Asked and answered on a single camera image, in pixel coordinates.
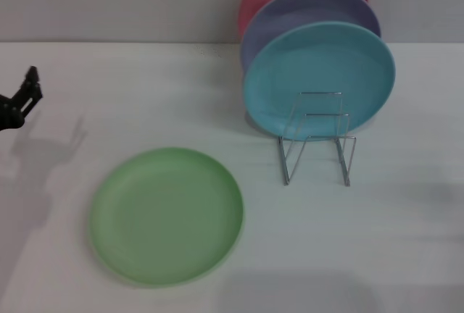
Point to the green round plate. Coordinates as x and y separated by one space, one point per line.
166 219

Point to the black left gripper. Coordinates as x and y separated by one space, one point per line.
9 115

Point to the teal blue round plate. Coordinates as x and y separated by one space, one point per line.
326 70

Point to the purple round plate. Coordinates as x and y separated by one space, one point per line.
308 12

